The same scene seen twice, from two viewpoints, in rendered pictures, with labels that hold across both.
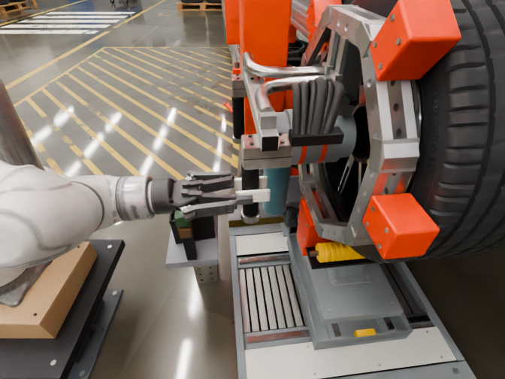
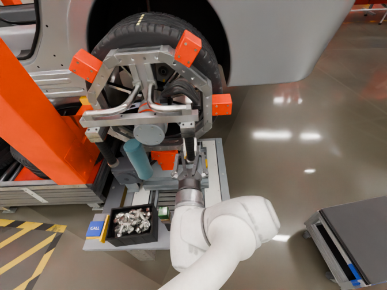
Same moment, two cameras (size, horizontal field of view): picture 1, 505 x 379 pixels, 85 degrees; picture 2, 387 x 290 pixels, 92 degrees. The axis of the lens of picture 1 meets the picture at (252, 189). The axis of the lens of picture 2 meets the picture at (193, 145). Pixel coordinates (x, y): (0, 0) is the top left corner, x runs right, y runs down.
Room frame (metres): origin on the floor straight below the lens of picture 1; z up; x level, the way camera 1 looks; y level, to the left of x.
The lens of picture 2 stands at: (0.34, 0.48, 1.38)
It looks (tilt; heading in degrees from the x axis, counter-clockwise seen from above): 48 degrees down; 281
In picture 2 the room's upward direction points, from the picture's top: 6 degrees counter-clockwise
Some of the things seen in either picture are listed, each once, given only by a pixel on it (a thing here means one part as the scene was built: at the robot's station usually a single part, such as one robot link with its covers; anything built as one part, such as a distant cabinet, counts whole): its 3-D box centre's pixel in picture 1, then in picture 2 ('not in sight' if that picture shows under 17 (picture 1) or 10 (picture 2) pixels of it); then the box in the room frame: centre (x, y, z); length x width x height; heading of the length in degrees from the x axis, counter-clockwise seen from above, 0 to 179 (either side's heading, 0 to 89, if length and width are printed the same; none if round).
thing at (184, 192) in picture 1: (209, 199); (196, 164); (0.41, 0.09, 0.83); 0.11 x 0.01 x 0.04; 85
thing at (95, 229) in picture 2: not in sight; (95, 229); (0.91, 0.24, 0.47); 0.07 x 0.07 x 0.02; 6
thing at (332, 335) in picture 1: (339, 279); (177, 167); (0.66, -0.38, 0.13); 0.50 x 0.36 x 0.10; 6
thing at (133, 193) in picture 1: (140, 197); (189, 201); (0.42, 0.23, 0.83); 0.09 x 0.06 x 0.09; 6
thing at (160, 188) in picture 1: (176, 195); (189, 180); (0.43, 0.16, 0.83); 0.09 x 0.08 x 0.07; 96
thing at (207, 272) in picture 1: (202, 247); (139, 243); (0.77, 0.22, 0.21); 0.10 x 0.10 x 0.42; 6
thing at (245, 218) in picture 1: (250, 191); (190, 148); (0.44, 0.00, 0.83); 0.04 x 0.04 x 0.16
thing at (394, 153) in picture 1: (333, 134); (154, 109); (0.64, -0.21, 0.85); 0.54 x 0.07 x 0.54; 6
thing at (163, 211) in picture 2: (182, 216); (163, 212); (0.54, 0.20, 0.64); 0.04 x 0.04 x 0.04; 6
